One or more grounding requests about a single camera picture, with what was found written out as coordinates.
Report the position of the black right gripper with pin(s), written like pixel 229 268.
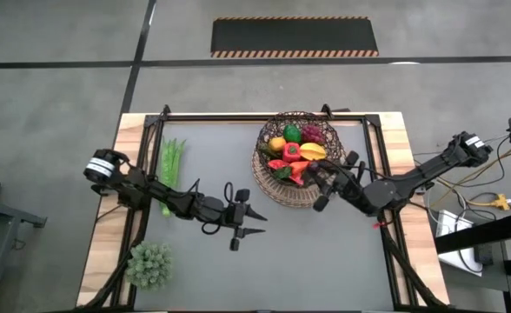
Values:
pixel 351 191

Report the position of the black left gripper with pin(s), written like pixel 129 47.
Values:
pixel 223 213

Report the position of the yellow ribbed melon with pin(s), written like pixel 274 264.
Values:
pixel 312 151

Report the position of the orange carrot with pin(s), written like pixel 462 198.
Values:
pixel 299 169

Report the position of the purple grape bunch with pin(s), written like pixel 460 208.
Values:
pixel 313 135

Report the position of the red bell pepper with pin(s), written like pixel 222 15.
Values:
pixel 291 153

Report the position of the green lime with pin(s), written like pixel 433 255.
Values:
pixel 292 133

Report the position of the yellow orange lemon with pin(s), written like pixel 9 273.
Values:
pixel 277 143

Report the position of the dark green chili pepper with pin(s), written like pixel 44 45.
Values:
pixel 265 152

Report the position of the green leaf bundle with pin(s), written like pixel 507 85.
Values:
pixel 170 161

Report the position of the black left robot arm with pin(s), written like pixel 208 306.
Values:
pixel 151 191

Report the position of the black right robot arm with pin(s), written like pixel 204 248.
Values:
pixel 429 169

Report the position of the green potted plant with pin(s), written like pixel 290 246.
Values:
pixel 150 266

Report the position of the white box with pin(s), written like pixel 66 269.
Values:
pixel 449 226

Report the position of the black striped-edge floor mat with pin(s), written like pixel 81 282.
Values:
pixel 294 37

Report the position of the black desk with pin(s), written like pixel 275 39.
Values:
pixel 481 232

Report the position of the yellow power splitter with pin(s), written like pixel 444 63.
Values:
pixel 500 202

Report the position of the grey side table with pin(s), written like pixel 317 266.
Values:
pixel 3 211

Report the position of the black aluminium table frame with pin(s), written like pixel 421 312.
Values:
pixel 260 117

